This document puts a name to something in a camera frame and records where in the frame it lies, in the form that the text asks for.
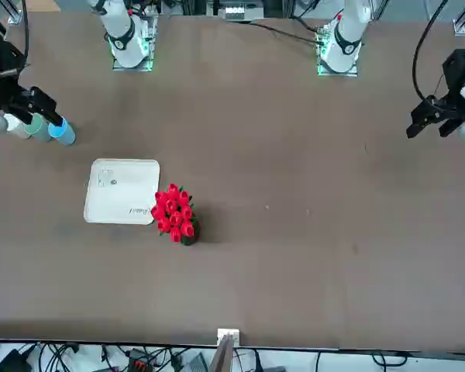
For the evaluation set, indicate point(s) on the red tulip bouquet black pot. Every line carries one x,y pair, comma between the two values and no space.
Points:
174,211

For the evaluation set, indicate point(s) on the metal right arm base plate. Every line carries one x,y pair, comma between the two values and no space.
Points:
149,46

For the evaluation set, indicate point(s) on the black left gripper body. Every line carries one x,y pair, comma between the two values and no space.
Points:
458,73

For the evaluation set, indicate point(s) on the small green cup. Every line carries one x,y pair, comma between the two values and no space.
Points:
40,129

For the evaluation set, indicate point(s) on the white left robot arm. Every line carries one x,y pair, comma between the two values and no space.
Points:
345,42

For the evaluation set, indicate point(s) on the black power adapter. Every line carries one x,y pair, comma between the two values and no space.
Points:
11,361

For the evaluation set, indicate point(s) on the white tray with rabbit print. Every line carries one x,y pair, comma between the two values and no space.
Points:
120,193

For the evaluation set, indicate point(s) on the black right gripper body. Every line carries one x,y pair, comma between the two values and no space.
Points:
9,66

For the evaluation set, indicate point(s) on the grey power strip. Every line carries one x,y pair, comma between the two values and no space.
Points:
234,12

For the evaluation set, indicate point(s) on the small white cup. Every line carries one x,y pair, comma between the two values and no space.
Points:
17,129

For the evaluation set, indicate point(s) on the white table edge bracket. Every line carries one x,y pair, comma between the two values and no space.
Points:
234,336

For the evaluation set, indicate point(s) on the small blue cup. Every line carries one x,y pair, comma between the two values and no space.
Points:
64,133

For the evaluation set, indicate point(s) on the black device with red plugs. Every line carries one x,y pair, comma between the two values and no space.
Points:
140,360

